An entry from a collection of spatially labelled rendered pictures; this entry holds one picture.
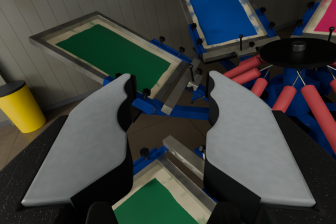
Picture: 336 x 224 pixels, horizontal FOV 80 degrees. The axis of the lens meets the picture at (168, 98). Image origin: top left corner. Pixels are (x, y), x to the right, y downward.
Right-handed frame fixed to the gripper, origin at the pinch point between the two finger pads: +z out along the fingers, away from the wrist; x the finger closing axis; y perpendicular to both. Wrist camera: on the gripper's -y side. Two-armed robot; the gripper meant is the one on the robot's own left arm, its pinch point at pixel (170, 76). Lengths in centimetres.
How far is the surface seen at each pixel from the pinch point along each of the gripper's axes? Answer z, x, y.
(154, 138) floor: 172, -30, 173
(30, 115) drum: 225, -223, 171
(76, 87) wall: 302, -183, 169
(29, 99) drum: 236, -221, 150
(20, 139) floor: 205, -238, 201
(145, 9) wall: 367, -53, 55
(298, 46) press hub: 76, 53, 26
